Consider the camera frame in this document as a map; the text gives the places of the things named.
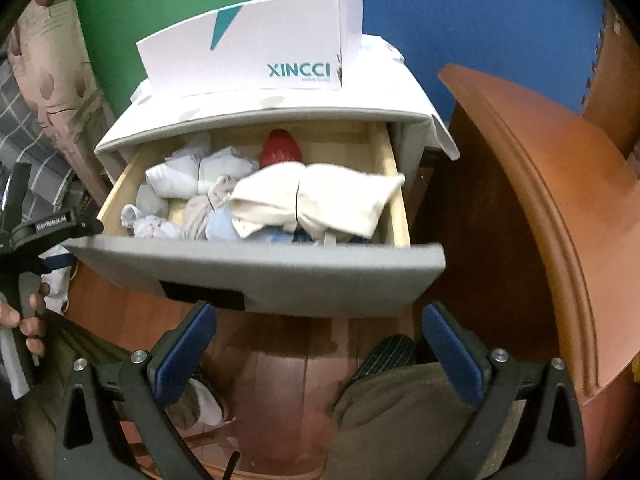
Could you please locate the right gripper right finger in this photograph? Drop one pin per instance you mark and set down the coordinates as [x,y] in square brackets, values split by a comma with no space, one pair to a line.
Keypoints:
[529,409]

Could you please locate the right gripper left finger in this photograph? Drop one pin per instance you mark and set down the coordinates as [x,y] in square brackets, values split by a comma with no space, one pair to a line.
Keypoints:
[90,443]

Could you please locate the white floral underwear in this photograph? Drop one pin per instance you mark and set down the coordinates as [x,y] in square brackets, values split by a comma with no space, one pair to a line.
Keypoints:
[143,225]

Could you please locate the light blue underwear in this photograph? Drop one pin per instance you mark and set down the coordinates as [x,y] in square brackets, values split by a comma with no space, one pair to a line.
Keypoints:
[219,225]

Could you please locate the beige underwear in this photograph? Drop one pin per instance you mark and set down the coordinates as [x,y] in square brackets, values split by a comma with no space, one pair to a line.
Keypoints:
[195,213]

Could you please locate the light grey underwear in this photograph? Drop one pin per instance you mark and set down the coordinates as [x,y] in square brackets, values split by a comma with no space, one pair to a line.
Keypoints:
[190,175]

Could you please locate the cream white garment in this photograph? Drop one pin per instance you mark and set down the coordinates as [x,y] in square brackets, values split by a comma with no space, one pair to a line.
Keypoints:
[317,198]

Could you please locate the grey plaid blanket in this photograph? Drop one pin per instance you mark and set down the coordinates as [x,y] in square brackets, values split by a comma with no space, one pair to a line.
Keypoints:
[52,183]

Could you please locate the person's olive trouser leg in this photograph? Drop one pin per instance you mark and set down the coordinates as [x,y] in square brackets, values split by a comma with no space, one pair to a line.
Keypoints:
[395,418]

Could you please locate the floral beige pillow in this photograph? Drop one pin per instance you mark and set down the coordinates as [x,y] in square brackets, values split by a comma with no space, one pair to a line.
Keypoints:
[50,61]

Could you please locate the red knitted garment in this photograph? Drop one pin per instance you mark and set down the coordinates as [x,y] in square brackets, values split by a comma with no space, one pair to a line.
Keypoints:
[280,146]

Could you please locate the patterned white cloth cover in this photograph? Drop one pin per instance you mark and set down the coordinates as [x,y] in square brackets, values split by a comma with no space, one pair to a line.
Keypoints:
[379,85]

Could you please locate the white XINCCI cardboard box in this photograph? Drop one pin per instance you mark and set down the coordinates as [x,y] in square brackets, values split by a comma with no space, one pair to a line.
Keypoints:
[265,44]

